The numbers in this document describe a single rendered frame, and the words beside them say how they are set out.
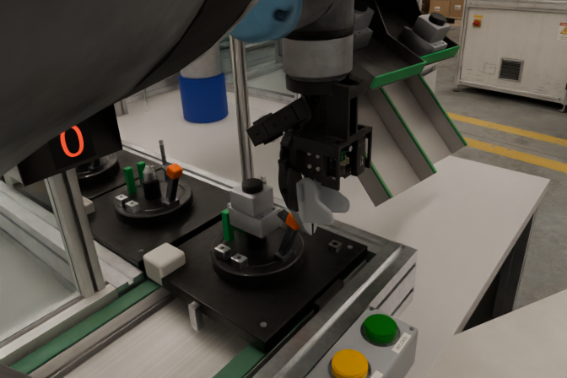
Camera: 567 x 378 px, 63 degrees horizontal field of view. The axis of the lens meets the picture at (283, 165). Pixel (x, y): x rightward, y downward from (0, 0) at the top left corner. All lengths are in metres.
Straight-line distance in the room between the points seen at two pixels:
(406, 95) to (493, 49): 3.80
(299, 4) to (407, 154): 0.56
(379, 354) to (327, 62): 0.34
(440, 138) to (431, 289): 0.33
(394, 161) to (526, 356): 0.36
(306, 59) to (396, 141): 0.45
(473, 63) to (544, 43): 0.64
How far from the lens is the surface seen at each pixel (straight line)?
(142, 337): 0.70
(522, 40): 4.68
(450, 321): 0.79
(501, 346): 0.78
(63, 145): 0.57
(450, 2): 9.03
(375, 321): 0.60
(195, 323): 0.66
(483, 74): 4.86
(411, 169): 0.88
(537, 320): 0.84
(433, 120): 1.01
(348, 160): 0.53
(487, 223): 1.04
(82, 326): 0.70
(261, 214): 0.64
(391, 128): 0.89
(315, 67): 0.47
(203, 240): 0.76
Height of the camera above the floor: 1.39
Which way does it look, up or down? 26 degrees down
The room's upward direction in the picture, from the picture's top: 2 degrees counter-clockwise
